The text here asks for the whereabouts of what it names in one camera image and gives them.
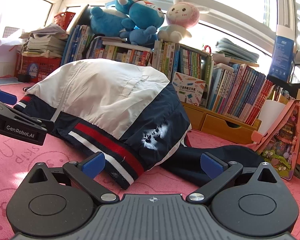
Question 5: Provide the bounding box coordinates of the small red basket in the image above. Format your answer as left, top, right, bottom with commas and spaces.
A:
54, 11, 77, 30

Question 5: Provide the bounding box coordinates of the blue cat plush toy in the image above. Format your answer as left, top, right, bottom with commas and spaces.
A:
114, 0, 165, 30

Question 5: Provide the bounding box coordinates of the red plastic crate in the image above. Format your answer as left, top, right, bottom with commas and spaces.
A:
15, 52, 63, 83

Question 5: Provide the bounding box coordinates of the white printed carton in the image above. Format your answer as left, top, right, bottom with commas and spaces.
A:
172, 72, 207, 108

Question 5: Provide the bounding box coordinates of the white flat book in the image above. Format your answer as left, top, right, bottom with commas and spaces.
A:
102, 40, 153, 52

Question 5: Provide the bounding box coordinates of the white draped paper sheet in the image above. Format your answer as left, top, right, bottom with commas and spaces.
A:
0, 36, 32, 64

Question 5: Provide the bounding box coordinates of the wooden drawer organiser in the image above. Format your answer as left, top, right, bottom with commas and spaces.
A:
181, 101, 262, 145

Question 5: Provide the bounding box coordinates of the large blue plush toy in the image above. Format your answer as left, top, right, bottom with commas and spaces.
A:
90, 6, 129, 38

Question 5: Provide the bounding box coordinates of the navy white jacket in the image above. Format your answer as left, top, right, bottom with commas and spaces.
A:
14, 58, 267, 190

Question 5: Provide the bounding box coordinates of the row of green spine books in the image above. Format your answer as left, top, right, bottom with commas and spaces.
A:
152, 39, 213, 80

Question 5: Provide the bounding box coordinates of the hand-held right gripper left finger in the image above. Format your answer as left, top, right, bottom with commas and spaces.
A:
22, 152, 119, 204

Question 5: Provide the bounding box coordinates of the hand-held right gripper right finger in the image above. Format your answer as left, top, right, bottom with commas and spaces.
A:
186, 152, 285, 204

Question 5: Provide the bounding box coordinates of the blue notepad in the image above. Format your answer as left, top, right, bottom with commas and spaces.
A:
0, 77, 24, 87

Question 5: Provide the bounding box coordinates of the row of tall blue books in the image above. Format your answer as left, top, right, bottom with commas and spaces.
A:
61, 25, 95, 65

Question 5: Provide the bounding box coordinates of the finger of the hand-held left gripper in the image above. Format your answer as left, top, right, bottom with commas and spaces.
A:
0, 87, 17, 106

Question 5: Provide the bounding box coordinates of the grey flat board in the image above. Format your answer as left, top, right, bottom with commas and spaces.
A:
66, 4, 93, 35

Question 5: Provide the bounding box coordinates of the row of thin colourful books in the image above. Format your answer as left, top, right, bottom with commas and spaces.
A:
272, 85, 294, 104

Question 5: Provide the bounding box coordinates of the stack of blue folders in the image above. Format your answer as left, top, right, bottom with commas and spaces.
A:
212, 38, 260, 67

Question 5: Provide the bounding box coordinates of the pink rabbit plush toy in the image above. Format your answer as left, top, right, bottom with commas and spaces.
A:
157, 0, 210, 43

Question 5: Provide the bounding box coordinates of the row of leaning pink books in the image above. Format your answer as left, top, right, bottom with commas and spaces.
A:
207, 64, 275, 125

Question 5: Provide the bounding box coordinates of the pink toy house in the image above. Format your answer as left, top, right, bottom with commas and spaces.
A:
251, 99, 300, 181

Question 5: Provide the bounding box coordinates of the pink rabbit print mat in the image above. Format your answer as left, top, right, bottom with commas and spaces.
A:
0, 81, 300, 240

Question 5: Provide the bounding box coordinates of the stack of paper workbooks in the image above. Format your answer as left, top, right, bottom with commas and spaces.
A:
21, 23, 69, 58

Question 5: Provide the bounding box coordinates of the white grid board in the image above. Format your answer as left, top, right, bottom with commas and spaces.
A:
2, 26, 26, 39

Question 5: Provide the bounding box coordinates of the blue tall box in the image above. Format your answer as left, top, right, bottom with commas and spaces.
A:
266, 25, 295, 82

